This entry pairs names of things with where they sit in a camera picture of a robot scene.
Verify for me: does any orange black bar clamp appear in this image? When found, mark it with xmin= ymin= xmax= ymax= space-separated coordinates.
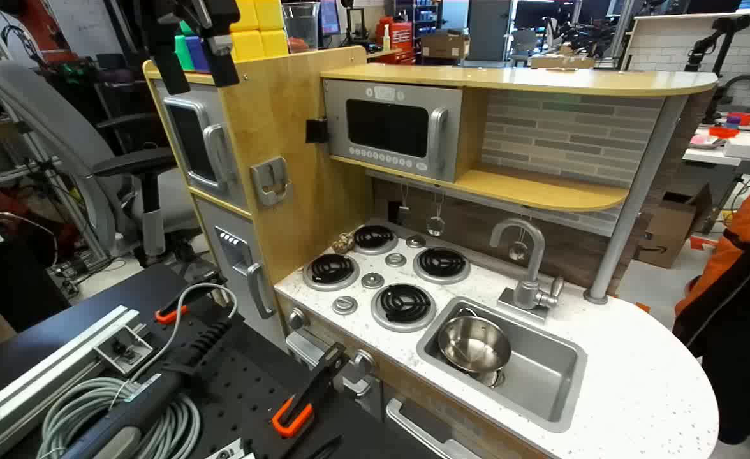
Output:
xmin=270 ymin=342 xmax=349 ymax=442

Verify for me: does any silver toy faucet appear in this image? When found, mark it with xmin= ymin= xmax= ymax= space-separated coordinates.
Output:
xmin=486 ymin=216 xmax=564 ymax=320

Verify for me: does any person in orange black jacket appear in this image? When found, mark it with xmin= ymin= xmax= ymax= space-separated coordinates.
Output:
xmin=671 ymin=183 xmax=750 ymax=444

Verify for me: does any black cable conduit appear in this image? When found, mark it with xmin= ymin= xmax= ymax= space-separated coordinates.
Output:
xmin=64 ymin=313 xmax=244 ymax=459

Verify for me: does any blue toy block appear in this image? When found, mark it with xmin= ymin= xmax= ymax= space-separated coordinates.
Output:
xmin=188 ymin=32 xmax=217 ymax=71

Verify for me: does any cardboard box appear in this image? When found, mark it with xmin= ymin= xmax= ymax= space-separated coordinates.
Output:
xmin=633 ymin=183 xmax=715 ymax=269

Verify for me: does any grey toy cabinet door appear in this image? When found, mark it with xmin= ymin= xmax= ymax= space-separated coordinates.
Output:
xmin=194 ymin=199 xmax=289 ymax=342

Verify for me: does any silver toy sink basin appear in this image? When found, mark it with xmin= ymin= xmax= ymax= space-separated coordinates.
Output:
xmin=416 ymin=294 xmax=586 ymax=434

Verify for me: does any hanging metal utensil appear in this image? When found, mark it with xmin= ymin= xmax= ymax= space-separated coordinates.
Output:
xmin=424 ymin=189 xmax=449 ymax=239
xmin=396 ymin=180 xmax=412 ymax=225

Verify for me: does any grey toy wall phone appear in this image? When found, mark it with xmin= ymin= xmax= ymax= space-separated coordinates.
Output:
xmin=247 ymin=152 xmax=294 ymax=210

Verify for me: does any yellow toy block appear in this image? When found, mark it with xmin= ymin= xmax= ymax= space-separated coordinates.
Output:
xmin=230 ymin=0 xmax=290 ymax=63

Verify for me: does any white perforated panel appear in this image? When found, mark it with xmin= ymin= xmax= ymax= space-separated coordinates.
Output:
xmin=620 ymin=7 xmax=750 ymax=113

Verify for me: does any wooden toy kitchen unit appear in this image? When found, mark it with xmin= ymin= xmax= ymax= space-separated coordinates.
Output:
xmin=139 ymin=46 xmax=722 ymax=459

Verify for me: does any silver toy oven door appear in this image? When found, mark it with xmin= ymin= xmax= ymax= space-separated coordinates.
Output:
xmin=159 ymin=87 xmax=247 ymax=206

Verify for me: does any black toy stove burner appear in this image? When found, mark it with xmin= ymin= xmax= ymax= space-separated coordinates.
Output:
xmin=370 ymin=281 xmax=439 ymax=335
xmin=300 ymin=252 xmax=363 ymax=294
xmin=411 ymin=244 xmax=472 ymax=285
xmin=349 ymin=222 xmax=401 ymax=255

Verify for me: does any aluminium corner bracket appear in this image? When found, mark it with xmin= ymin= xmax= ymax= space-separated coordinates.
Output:
xmin=92 ymin=324 xmax=156 ymax=377

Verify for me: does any grey office chair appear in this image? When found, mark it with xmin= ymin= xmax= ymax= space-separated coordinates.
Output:
xmin=0 ymin=58 xmax=199 ymax=264

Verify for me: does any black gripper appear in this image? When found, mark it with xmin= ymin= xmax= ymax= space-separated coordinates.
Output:
xmin=150 ymin=0 xmax=244 ymax=97

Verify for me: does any silver toy microwave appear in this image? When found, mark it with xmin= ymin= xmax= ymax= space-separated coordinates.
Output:
xmin=321 ymin=80 xmax=465 ymax=183

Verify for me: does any thin grey cable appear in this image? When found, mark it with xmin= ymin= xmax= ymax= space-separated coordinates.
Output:
xmin=127 ymin=281 xmax=243 ymax=386

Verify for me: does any coiled grey cable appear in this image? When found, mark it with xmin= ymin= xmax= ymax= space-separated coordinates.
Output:
xmin=36 ymin=375 xmax=204 ymax=459

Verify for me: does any aluminium extrusion rail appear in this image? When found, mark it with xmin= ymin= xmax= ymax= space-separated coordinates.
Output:
xmin=0 ymin=304 xmax=139 ymax=459

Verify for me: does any small orange handled clamp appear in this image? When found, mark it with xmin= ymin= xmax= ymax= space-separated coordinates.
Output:
xmin=152 ymin=301 xmax=192 ymax=328

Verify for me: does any green toy block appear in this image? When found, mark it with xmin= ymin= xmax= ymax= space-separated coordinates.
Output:
xmin=174 ymin=31 xmax=196 ymax=74

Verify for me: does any red background bottle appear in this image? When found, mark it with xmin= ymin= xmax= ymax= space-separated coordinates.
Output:
xmin=388 ymin=21 xmax=416 ymax=62

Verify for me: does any small black clip box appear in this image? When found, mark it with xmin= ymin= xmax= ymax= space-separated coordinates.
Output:
xmin=303 ymin=118 xmax=331 ymax=146

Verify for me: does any stainless steel pot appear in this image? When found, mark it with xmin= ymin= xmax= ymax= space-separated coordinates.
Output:
xmin=433 ymin=305 xmax=513 ymax=377

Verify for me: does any silver front panel knob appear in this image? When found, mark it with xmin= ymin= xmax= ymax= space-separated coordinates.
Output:
xmin=282 ymin=305 xmax=308 ymax=335

